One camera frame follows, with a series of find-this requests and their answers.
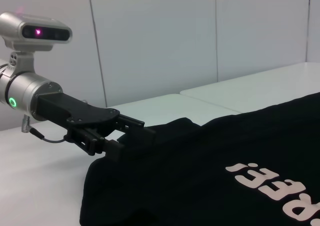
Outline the black shirt with FREE print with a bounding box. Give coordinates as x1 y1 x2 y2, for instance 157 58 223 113
79 92 320 226

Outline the left arm connector cable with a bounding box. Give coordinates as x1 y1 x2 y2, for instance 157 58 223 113
21 113 69 145

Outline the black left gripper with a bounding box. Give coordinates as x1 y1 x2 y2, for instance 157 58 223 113
36 92 157 162

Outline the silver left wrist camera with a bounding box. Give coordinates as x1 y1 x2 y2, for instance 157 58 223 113
0 10 74 75

